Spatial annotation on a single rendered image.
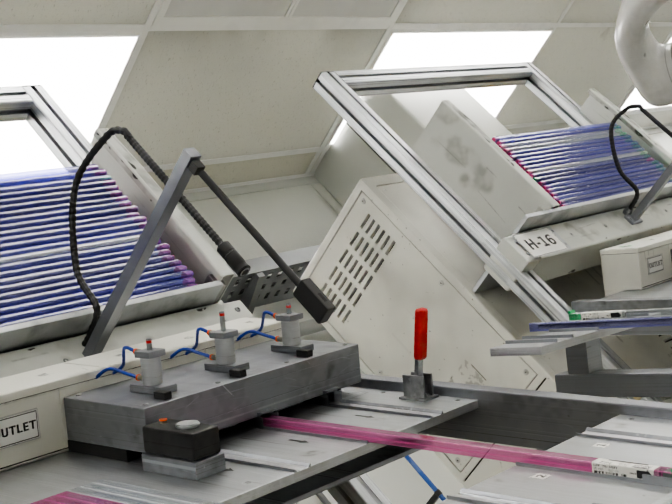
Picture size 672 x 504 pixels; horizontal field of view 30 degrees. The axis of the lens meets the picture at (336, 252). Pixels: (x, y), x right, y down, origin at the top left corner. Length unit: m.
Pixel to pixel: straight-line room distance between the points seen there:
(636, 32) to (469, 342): 0.97
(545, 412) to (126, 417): 0.46
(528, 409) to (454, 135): 1.15
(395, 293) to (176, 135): 2.00
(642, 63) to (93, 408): 0.80
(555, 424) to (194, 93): 3.01
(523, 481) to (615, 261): 1.32
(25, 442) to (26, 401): 0.04
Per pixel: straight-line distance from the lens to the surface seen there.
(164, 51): 4.04
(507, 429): 1.45
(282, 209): 4.85
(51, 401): 1.39
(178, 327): 1.66
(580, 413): 1.39
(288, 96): 4.64
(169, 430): 1.25
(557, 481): 1.15
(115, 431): 1.33
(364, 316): 2.56
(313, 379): 1.47
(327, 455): 1.27
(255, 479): 1.22
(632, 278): 2.42
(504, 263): 2.29
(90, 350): 1.54
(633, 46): 1.62
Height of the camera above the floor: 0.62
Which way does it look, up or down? 24 degrees up
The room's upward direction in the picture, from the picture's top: 42 degrees counter-clockwise
